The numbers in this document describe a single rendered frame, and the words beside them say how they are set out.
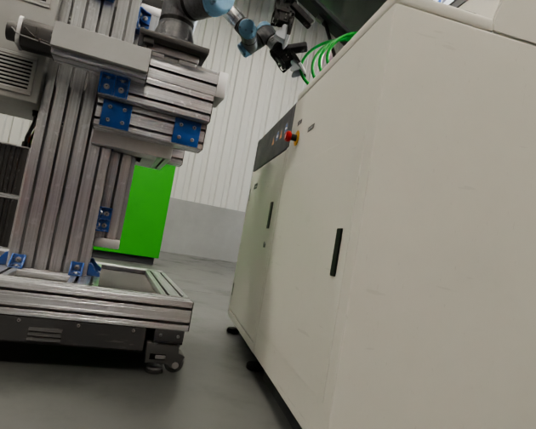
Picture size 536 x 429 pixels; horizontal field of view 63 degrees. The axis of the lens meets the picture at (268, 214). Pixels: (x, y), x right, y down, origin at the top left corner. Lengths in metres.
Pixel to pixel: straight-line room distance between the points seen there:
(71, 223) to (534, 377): 1.39
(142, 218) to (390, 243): 4.30
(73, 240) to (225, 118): 7.26
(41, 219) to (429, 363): 1.28
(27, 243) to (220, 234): 6.95
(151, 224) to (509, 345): 4.36
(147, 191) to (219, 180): 3.62
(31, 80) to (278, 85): 7.80
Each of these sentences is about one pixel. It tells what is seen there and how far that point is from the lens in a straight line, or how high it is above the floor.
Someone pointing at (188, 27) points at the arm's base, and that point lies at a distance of 1.62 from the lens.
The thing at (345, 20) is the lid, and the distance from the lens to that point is 2.44.
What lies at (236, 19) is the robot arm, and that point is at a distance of 2.12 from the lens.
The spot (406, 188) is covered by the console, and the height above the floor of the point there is 0.59.
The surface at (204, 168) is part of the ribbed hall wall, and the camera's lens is 8.47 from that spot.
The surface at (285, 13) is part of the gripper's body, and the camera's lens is 1.92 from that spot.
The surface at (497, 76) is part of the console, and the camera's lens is 1.05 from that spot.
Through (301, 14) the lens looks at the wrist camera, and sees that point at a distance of 1.95.
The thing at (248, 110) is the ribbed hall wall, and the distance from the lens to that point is 8.86.
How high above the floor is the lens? 0.44
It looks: 4 degrees up
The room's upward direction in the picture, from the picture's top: 10 degrees clockwise
